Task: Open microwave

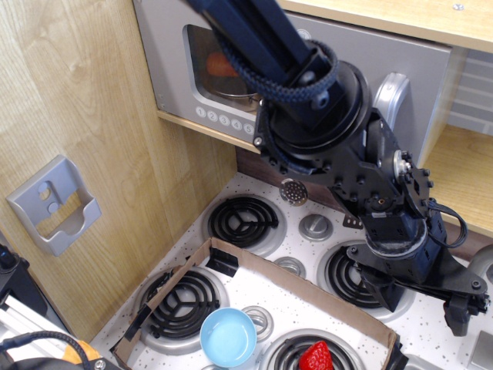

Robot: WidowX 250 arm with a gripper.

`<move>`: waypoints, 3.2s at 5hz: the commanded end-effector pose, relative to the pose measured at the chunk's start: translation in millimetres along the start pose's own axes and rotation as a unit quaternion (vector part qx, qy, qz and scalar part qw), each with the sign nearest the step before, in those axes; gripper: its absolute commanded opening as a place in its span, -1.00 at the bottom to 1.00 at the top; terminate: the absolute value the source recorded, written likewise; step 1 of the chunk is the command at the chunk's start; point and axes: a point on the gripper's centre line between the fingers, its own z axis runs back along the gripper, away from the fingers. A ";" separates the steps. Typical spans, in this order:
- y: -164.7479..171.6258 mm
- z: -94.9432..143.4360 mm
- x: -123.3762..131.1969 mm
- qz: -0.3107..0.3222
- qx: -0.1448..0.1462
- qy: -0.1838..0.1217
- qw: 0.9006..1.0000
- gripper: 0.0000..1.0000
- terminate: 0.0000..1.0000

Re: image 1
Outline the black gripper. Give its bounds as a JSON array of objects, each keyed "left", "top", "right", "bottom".
[{"left": 345, "top": 198, "right": 490, "bottom": 336}]

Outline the grey toy microwave door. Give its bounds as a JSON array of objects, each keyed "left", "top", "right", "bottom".
[{"left": 134, "top": 1, "right": 451, "bottom": 164}]

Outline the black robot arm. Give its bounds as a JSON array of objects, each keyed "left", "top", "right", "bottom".
[{"left": 190, "top": 1, "right": 489, "bottom": 337}]

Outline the grey faucet at right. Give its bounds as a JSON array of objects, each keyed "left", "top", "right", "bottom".
[{"left": 468, "top": 244, "right": 493, "bottom": 283}]

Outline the back right stove burner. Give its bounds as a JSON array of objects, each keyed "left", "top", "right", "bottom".
[{"left": 316, "top": 240, "right": 415, "bottom": 323}]

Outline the stove burner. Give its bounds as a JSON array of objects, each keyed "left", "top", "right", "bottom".
[
  {"left": 258, "top": 329, "right": 365, "bottom": 369},
  {"left": 140, "top": 267, "right": 230, "bottom": 355},
  {"left": 316, "top": 240, "right": 415, "bottom": 323},
  {"left": 201, "top": 194, "right": 287, "bottom": 257}
]

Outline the red toy strawberry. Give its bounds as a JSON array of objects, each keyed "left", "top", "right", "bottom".
[{"left": 298, "top": 341, "right": 334, "bottom": 370}]

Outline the grey stove knob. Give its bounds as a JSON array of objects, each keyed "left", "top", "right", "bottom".
[{"left": 298, "top": 214, "right": 334, "bottom": 242}]

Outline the front right stove burner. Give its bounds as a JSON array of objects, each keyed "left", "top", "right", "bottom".
[{"left": 258, "top": 329, "right": 365, "bottom": 369}]

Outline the round metal strainer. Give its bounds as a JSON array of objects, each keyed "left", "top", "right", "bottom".
[{"left": 279, "top": 178, "right": 308, "bottom": 207}]

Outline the back left stove burner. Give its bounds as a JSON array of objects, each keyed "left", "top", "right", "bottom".
[{"left": 201, "top": 194, "right": 287, "bottom": 257}]

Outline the light blue bowl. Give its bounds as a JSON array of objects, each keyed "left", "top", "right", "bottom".
[{"left": 200, "top": 308, "right": 257, "bottom": 368}]

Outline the front left stove burner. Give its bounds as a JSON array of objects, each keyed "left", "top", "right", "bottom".
[{"left": 140, "top": 267, "right": 230, "bottom": 355}]

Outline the small metal pot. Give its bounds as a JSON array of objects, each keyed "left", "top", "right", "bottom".
[{"left": 211, "top": 76, "right": 258, "bottom": 113}]

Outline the orange toy carrot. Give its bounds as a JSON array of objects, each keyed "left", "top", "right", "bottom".
[{"left": 206, "top": 52, "right": 238, "bottom": 77}]

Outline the black device at left edge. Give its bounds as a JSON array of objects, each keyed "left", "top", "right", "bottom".
[{"left": 1, "top": 244, "right": 48, "bottom": 317}]

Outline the clear knob ring upper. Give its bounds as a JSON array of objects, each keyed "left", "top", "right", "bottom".
[{"left": 273, "top": 256, "right": 308, "bottom": 279}]

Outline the clear knob ring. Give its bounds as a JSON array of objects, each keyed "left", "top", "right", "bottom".
[
  {"left": 240, "top": 305, "right": 275, "bottom": 343},
  {"left": 273, "top": 256, "right": 308, "bottom": 279}
]

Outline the clear knob ring lower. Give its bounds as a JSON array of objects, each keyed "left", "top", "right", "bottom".
[{"left": 240, "top": 305, "right": 275, "bottom": 343}]

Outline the brown cardboard frame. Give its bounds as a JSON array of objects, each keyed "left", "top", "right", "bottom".
[{"left": 110, "top": 238, "right": 408, "bottom": 369}]

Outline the grey wall holder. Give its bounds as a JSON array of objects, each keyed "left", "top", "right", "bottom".
[{"left": 6, "top": 155, "right": 102, "bottom": 257}]

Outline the black braided cable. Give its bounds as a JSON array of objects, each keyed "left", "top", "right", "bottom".
[{"left": 0, "top": 330, "right": 102, "bottom": 370}]

